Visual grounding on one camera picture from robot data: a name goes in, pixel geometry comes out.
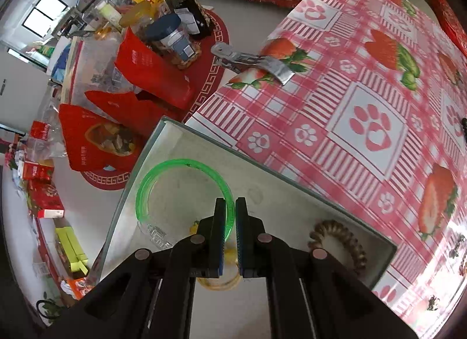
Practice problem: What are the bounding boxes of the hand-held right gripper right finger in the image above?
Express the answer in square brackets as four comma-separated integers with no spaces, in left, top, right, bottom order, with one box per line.
[236,197,421,339]

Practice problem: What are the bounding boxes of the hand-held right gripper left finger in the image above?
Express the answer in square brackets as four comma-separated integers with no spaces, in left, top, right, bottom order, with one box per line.
[41,198,226,339]

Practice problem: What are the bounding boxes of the white jewelry tray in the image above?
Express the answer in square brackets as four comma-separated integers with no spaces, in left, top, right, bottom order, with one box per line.
[88,116,398,339]

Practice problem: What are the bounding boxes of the green translucent bangle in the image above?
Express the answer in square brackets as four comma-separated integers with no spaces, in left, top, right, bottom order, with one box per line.
[135,158,234,243]

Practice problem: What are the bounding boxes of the silver star hair clip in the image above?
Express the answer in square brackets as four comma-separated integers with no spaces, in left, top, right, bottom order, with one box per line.
[210,42,296,86]

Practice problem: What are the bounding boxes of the clear hair clip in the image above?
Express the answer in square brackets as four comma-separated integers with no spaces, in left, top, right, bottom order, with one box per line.
[137,220,174,251]

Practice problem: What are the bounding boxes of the yellow-green boxes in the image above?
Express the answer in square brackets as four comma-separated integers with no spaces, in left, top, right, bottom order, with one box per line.
[54,225,90,276]

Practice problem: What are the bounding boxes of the torn red snack bag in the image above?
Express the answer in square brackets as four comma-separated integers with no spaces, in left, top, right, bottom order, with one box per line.
[84,90,165,132]

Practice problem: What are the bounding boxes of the red snack bag with window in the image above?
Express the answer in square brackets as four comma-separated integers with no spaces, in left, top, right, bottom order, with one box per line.
[58,103,147,173]

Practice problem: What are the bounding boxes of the red and white box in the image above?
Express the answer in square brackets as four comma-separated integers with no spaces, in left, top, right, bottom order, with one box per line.
[27,180,66,219]

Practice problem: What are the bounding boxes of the plain red snack bag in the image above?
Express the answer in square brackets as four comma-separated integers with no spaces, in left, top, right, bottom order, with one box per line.
[114,27,196,110]

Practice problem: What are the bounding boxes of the small red box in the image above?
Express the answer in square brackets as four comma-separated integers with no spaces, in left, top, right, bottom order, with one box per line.
[22,161,55,181]

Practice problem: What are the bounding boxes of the strawberry paw print tablecloth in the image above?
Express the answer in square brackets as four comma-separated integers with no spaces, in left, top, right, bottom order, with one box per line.
[185,0,467,339]

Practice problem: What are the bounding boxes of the jar with blue lid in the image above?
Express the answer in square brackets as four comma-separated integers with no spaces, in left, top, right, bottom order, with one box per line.
[144,13,201,70]

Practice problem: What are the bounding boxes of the clear plastic bag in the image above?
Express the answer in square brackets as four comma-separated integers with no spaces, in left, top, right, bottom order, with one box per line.
[71,32,136,95]

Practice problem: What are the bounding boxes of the yellow liquid bottle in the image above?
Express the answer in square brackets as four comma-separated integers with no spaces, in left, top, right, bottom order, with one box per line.
[118,3,154,28]

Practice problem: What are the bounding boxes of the black packet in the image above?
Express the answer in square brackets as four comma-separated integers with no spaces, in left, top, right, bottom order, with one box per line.
[151,0,216,41]

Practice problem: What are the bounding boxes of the white tube bottle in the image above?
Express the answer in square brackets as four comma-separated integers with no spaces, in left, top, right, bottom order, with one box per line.
[95,0,123,24]

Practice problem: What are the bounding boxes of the window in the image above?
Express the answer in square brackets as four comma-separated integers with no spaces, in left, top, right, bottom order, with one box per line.
[21,0,70,37]

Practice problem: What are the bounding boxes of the red embroidered cushion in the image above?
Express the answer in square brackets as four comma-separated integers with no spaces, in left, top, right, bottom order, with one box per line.
[423,0,467,70]

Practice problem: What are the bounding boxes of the yellow cord bracelet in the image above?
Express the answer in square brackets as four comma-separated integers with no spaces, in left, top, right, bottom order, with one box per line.
[190,220,242,291]

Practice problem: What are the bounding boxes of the brown spiral hair tie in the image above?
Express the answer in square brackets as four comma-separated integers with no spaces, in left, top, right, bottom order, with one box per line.
[308,219,367,274]

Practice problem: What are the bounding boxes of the black cable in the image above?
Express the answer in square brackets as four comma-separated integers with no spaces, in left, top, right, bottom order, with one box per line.
[36,298,67,320]

